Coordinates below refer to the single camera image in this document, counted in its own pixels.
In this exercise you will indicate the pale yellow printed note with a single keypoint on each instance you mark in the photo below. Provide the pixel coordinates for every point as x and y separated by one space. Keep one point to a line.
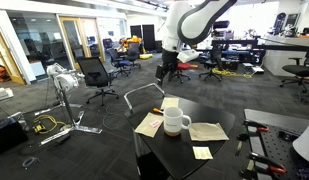
202 152

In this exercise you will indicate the black tall machine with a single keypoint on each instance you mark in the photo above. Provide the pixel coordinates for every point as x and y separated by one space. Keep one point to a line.
279 23

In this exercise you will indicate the dark office chair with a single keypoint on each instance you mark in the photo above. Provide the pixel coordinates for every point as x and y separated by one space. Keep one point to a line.
212 60

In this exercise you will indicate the wooden framed glass door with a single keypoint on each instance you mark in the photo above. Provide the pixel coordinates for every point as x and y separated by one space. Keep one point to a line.
63 36

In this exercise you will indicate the yellow orange machine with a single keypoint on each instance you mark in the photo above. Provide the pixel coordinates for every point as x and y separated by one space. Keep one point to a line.
132 40

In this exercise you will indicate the red stool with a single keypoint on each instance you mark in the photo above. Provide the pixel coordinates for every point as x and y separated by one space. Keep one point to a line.
184 66

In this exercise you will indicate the black upright panels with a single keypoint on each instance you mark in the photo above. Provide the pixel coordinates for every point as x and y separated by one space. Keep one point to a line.
149 36

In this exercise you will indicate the chrome tube frame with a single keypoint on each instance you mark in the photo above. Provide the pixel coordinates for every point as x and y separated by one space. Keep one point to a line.
141 88

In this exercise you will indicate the small black office chair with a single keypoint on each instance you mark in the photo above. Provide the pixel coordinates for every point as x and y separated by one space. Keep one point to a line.
134 51

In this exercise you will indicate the beige cloth napkin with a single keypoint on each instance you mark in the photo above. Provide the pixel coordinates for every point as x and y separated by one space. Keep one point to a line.
207 131

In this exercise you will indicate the white counter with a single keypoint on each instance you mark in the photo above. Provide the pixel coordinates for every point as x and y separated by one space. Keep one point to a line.
277 60

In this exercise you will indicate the small white floor box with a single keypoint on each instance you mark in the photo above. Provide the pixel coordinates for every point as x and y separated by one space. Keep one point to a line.
258 69

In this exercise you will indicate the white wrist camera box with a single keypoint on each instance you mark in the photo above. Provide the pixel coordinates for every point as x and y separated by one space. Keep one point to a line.
188 56

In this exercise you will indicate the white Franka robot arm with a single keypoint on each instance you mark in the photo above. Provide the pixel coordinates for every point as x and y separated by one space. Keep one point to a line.
194 23

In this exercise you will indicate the yellow floor object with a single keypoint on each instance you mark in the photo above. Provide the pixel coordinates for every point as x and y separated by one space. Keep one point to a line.
145 56

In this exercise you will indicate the large black mesh office chair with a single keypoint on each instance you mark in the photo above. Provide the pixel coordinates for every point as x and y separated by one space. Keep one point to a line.
94 71

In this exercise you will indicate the pink sticky note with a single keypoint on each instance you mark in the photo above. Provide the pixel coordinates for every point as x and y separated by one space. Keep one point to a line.
156 124

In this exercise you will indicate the black box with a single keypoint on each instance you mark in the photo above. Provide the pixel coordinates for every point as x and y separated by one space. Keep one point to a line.
9 135

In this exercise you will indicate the orange robot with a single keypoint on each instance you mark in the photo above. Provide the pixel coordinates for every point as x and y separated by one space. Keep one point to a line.
0 73

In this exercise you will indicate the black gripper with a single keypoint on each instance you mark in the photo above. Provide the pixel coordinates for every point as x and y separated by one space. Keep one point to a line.
169 60

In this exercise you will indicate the white flat box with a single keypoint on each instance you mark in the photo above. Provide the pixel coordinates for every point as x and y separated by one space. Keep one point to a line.
2 94

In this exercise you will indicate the black office chair with armrests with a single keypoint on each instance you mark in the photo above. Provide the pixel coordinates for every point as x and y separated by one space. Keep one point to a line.
297 70

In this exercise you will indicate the blue office chair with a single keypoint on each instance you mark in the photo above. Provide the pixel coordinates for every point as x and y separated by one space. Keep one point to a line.
122 62

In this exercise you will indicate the white ceramic mug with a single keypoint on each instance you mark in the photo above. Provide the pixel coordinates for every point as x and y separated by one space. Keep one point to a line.
174 125

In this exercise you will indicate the white device on metal stand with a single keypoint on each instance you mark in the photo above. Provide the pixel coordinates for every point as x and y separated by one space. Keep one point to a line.
65 81

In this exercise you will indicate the black horizontal bar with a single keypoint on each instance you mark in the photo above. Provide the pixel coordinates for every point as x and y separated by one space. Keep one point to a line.
280 47

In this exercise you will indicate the orange pen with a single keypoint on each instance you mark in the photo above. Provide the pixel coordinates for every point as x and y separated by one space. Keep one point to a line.
157 110

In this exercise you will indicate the black clamp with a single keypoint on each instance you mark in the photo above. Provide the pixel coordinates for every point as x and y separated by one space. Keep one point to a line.
287 135

